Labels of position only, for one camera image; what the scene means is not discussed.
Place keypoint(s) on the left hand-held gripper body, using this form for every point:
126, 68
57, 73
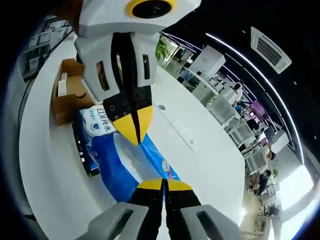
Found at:
105, 15

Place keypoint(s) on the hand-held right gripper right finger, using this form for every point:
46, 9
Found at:
180, 215

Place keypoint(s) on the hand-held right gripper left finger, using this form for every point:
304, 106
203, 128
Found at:
150, 212

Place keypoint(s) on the brown cardboard shoe box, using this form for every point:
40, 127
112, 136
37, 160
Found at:
72, 97

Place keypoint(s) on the blue soft tissue pack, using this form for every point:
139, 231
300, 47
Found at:
112, 170

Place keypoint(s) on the dark blue lightning print packet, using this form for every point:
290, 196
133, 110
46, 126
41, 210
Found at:
82, 155

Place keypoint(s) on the green plant in white pot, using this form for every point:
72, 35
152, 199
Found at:
162, 52

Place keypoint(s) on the white silver tube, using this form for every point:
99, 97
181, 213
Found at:
62, 85

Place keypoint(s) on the white table socket panel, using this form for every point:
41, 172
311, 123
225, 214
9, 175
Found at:
162, 107

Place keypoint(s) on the row of white office chairs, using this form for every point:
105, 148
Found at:
237, 135

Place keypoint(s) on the ceiling air conditioner vent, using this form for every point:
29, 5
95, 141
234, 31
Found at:
271, 50

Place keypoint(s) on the curved ceiling light strip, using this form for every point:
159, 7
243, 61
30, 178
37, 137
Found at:
270, 85

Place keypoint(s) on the purple wall screen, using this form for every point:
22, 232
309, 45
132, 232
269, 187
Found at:
261, 111

